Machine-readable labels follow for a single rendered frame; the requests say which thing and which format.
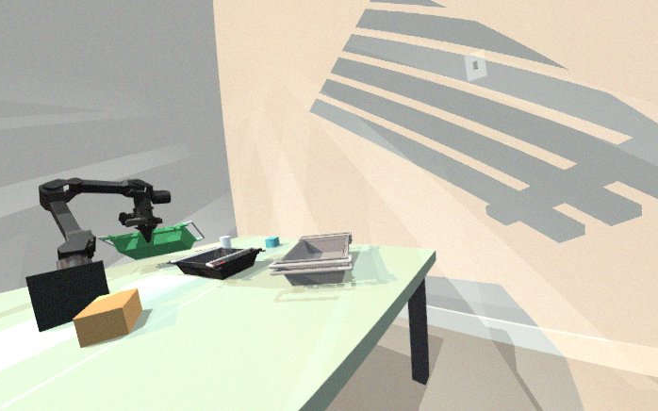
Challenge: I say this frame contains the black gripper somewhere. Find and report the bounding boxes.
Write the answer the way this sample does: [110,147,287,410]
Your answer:
[125,204,163,243]

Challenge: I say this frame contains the small grey cylinder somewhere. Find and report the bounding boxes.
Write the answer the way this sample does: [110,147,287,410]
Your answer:
[219,236,232,248]

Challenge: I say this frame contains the small cyan cube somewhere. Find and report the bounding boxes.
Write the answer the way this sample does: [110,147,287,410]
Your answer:
[265,237,279,248]

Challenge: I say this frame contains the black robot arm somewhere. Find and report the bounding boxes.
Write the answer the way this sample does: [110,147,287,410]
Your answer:
[39,177,171,270]

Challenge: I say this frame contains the tan cube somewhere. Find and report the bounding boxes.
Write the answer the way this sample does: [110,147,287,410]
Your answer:
[74,288,143,348]

